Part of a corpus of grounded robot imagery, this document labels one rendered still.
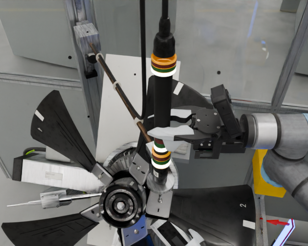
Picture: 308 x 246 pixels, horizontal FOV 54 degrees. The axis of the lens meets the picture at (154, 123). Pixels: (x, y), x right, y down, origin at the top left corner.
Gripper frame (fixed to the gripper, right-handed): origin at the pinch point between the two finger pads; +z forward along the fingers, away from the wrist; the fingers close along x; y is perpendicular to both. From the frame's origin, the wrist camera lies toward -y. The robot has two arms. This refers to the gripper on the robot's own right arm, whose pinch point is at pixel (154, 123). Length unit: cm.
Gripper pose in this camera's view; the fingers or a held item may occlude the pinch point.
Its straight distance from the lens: 61.5
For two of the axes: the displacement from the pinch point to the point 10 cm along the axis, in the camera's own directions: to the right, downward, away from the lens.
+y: -0.1, 7.2, 6.9
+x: 0.0, -6.9, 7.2
